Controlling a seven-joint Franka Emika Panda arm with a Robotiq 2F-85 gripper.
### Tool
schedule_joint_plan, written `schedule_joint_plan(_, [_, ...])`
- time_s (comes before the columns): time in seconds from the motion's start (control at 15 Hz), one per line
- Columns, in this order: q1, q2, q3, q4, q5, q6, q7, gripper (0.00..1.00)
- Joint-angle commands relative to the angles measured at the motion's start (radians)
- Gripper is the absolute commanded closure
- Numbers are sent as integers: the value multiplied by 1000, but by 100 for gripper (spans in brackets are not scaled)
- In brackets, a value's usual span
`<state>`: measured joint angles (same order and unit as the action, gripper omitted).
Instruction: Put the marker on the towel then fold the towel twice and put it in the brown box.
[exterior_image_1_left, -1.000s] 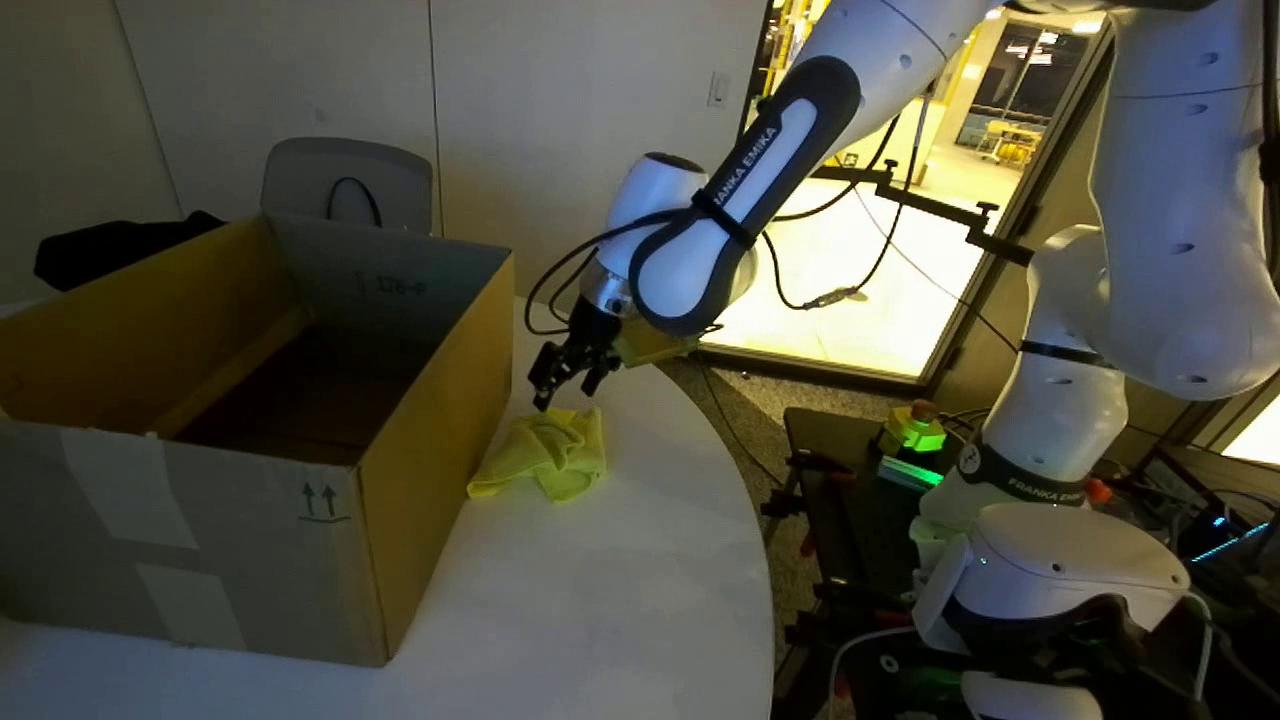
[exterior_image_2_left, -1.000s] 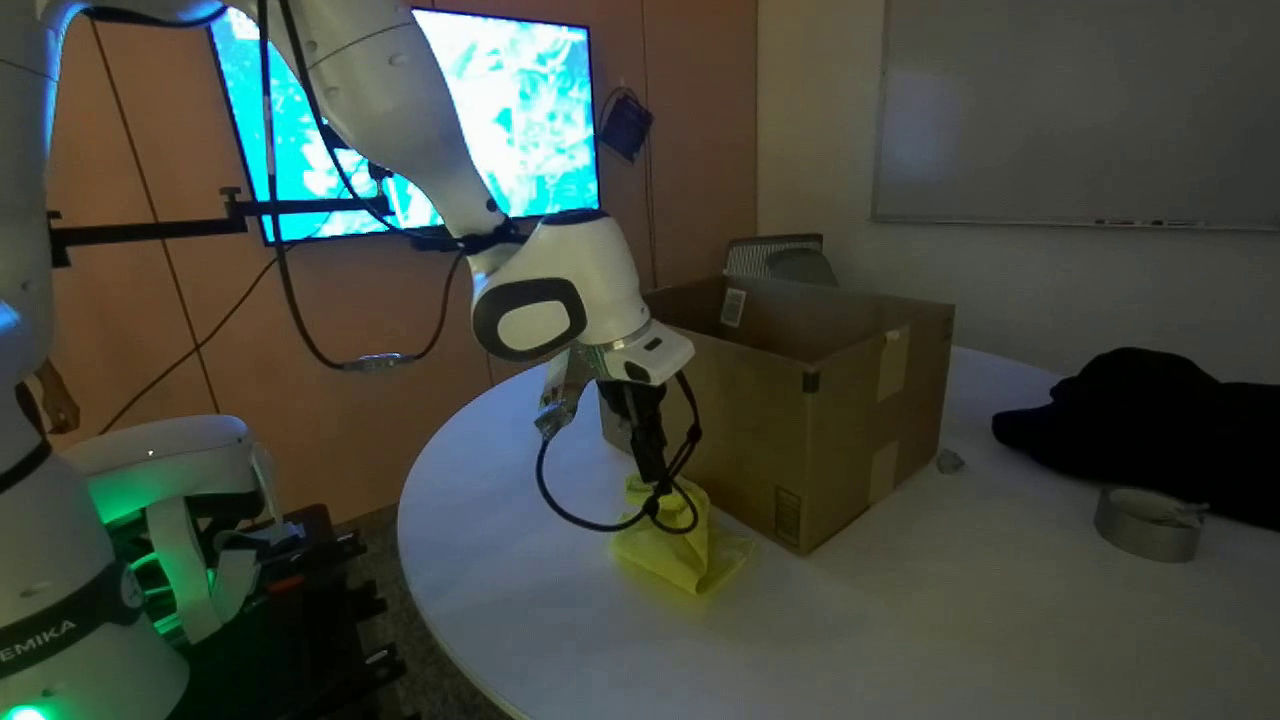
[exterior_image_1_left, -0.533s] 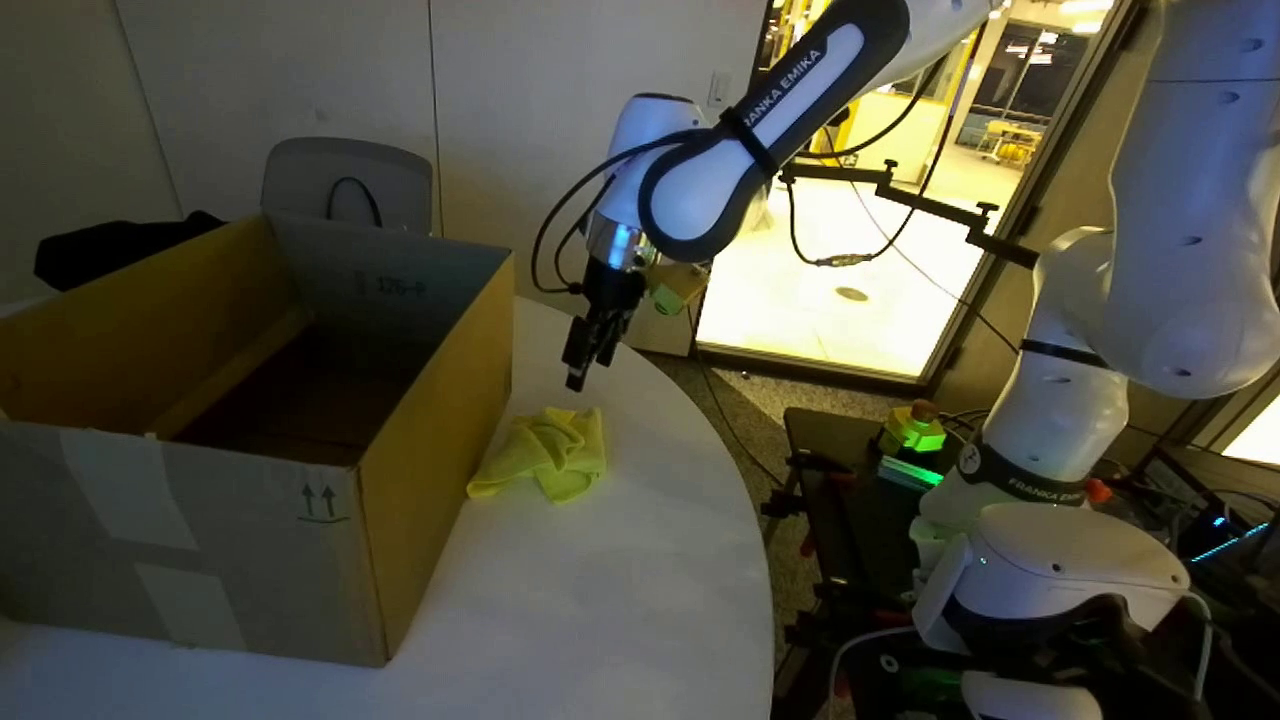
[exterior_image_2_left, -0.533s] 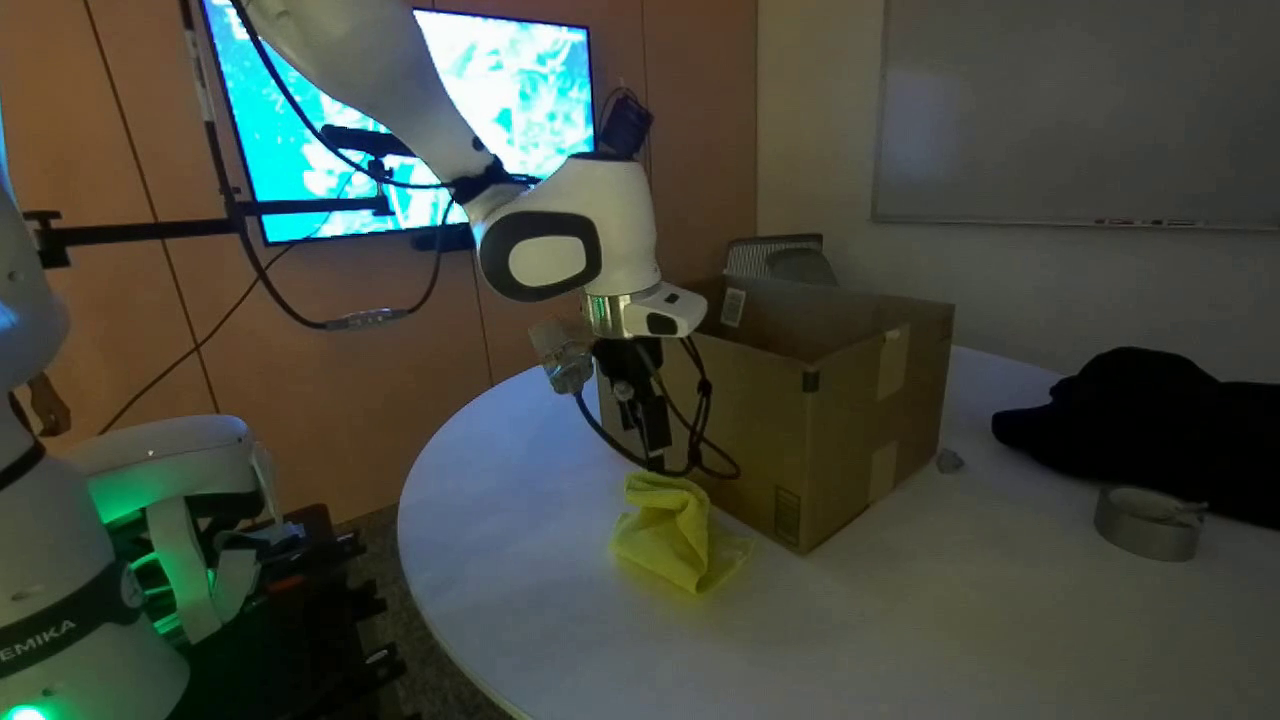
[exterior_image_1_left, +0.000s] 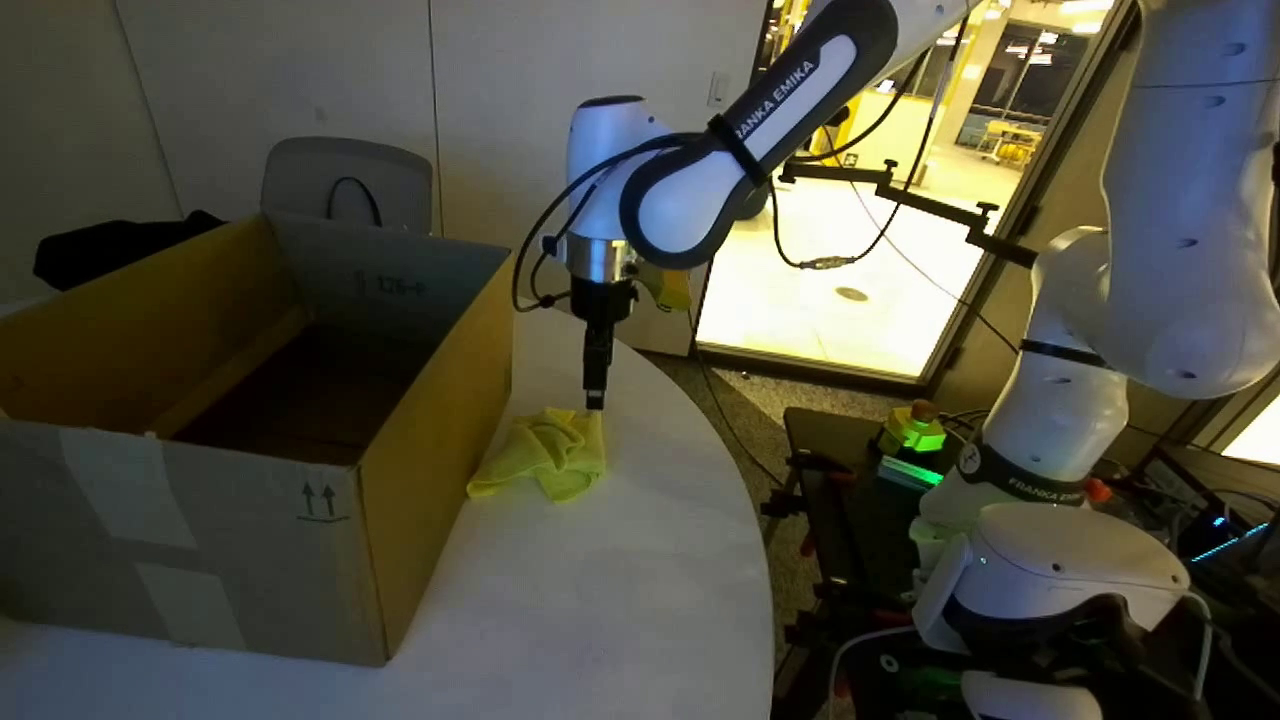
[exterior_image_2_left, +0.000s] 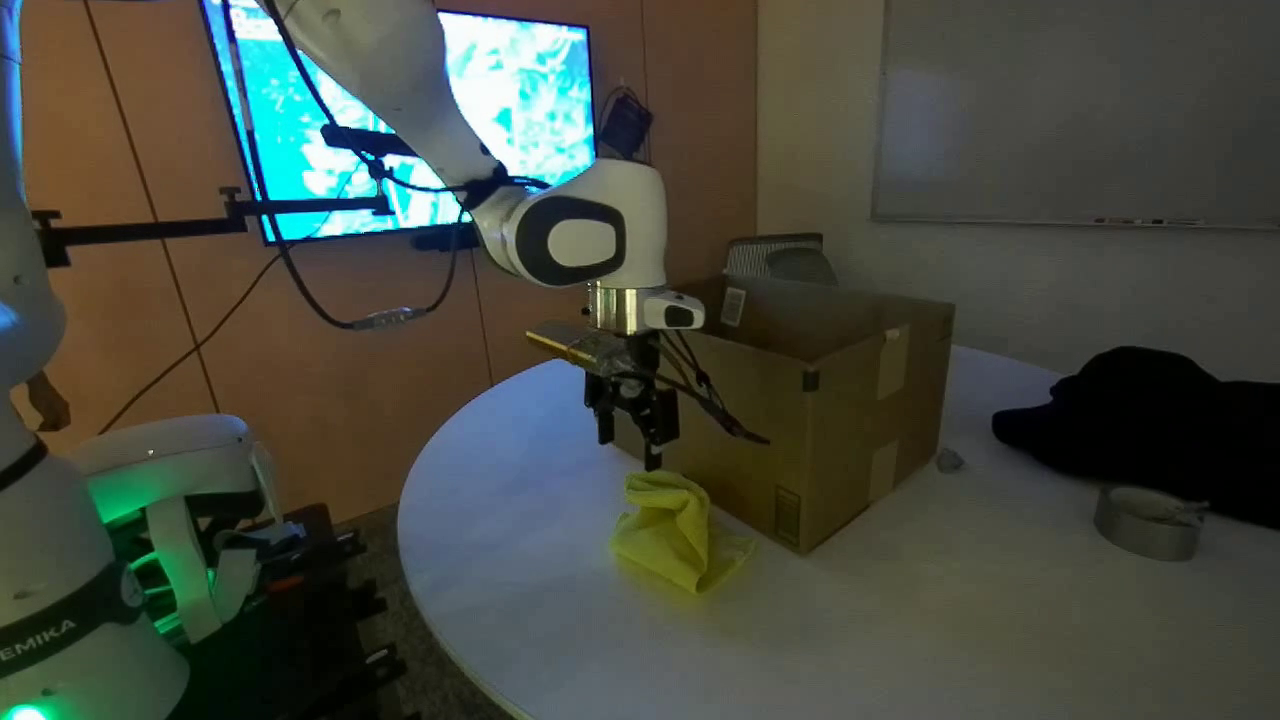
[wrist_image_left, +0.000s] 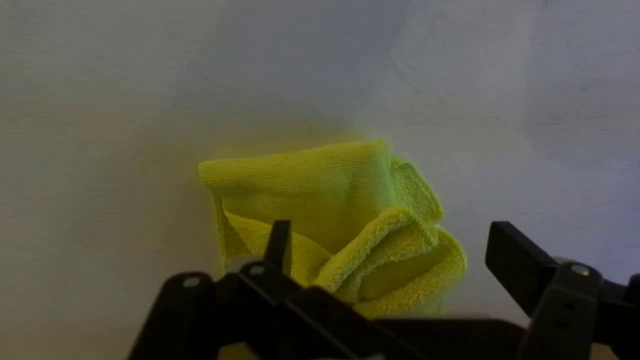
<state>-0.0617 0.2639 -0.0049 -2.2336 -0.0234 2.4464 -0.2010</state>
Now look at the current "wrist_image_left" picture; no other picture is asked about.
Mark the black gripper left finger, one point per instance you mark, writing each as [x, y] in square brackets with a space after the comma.
[267, 301]

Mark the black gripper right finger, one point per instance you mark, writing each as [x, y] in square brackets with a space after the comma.
[567, 301]

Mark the yellow microfiber towel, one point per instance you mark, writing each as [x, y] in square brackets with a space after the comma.
[333, 201]

